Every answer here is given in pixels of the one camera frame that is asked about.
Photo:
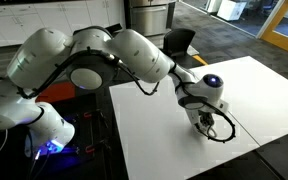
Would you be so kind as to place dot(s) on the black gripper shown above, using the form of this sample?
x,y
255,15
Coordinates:
x,y
204,118

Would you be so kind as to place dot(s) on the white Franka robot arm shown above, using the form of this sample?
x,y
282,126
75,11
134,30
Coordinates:
x,y
50,56

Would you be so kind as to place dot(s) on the black office chair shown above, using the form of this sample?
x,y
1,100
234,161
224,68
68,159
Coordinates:
x,y
179,41

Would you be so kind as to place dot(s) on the orange black clamp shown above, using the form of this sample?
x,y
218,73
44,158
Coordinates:
x,y
90,149
88,115

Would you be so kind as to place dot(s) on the orange door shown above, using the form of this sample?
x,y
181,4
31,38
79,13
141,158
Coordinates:
x,y
284,36

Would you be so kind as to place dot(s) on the white storage box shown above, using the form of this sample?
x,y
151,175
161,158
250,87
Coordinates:
x,y
231,10

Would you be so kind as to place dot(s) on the stainless steel appliance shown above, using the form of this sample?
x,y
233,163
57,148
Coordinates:
x,y
150,16

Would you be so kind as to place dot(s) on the orange floor mat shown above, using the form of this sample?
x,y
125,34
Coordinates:
x,y
55,93

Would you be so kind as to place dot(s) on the white cabinets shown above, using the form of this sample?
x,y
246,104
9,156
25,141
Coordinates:
x,y
34,20

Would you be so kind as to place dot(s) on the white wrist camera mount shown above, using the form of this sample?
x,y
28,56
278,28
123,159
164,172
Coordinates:
x,y
192,116

